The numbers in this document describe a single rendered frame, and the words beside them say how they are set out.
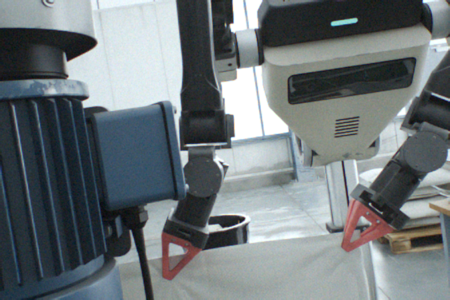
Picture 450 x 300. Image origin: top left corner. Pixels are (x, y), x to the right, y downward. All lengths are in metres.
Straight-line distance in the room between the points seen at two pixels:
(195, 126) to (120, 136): 0.32
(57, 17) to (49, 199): 0.14
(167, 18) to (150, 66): 0.91
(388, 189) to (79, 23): 0.52
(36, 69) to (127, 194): 0.13
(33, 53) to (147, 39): 8.56
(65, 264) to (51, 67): 0.16
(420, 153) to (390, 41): 0.51
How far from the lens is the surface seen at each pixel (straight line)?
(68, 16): 0.41
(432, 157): 0.71
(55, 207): 0.40
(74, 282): 0.42
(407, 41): 1.18
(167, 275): 0.79
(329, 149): 1.28
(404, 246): 4.26
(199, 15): 0.68
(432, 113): 0.79
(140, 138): 0.42
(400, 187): 0.77
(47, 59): 0.42
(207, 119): 0.73
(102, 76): 9.03
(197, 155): 0.66
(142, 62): 8.92
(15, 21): 0.38
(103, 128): 0.42
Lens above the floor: 1.28
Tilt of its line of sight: 3 degrees down
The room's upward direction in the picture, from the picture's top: 9 degrees counter-clockwise
